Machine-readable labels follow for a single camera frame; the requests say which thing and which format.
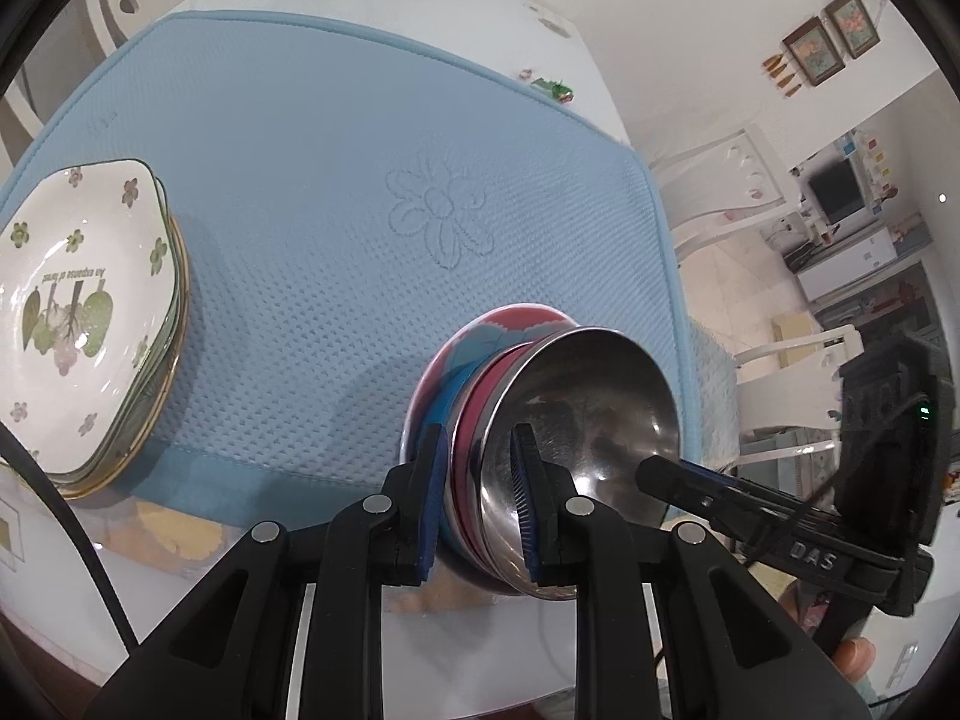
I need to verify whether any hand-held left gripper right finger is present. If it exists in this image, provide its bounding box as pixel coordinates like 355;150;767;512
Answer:
510;422;875;720

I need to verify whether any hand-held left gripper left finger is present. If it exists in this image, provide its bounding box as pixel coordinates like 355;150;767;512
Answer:
82;424;451;720

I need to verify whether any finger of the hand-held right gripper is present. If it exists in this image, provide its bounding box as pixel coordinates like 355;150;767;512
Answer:
636;454;796;541

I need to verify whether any blue steel bowl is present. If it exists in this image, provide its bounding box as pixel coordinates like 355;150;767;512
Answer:
420;356;496;556

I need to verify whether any stainless steel bowl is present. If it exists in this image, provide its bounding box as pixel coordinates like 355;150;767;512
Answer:
442;326;682;601

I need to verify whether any red and blue plate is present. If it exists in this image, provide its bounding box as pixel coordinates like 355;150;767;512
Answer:
397;304;578;466

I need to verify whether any white floral plate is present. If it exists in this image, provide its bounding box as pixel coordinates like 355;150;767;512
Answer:
45;165;188;488
0;159;181;477

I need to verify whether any person's right hand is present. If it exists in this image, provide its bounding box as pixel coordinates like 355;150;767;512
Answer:
782;577;878;689

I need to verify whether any white cabinet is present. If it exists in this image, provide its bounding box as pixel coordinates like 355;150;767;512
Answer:
795;229;897;301

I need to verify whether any light blue quilted mat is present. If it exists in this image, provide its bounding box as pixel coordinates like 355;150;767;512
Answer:
0;10;702;526

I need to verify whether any white microwave oven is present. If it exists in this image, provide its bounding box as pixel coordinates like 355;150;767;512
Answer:
806;154;863;222

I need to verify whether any yellow rimmed plate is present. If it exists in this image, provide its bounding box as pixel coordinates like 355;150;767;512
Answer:
52;210;193;502

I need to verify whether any framed flower picture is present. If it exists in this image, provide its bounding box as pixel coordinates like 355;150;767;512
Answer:
781;16;845;87
823;0;880;59

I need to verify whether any black cable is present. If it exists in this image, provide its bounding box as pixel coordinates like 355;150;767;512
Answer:
0;420;143;650

